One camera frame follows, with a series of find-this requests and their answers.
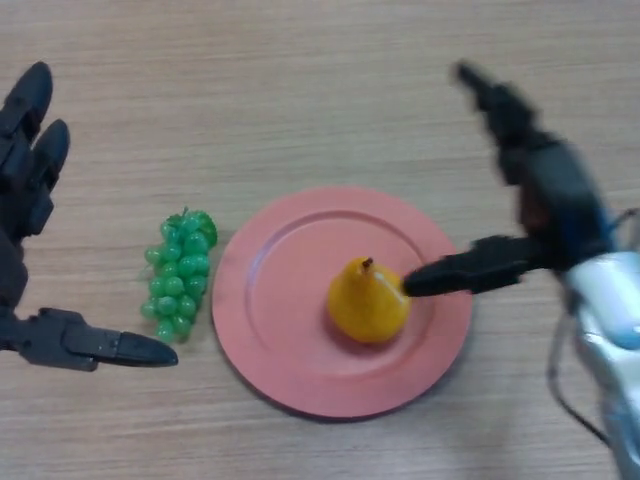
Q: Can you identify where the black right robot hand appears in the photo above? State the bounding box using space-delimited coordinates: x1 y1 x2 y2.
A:
402 60 615 299

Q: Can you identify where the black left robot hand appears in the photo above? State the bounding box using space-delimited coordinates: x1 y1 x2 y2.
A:
0 61 180 373

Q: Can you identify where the yellow pear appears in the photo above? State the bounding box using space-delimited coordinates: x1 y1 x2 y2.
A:
327 256 413 345

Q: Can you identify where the pink round plate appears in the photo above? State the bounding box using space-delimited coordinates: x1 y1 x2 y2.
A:
210 187 474 420

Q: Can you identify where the green grape bunch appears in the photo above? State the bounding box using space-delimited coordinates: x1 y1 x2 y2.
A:
139 207 220 345

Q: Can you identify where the thin wrist cable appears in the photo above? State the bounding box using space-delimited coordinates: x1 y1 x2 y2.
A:
546 299 615 447

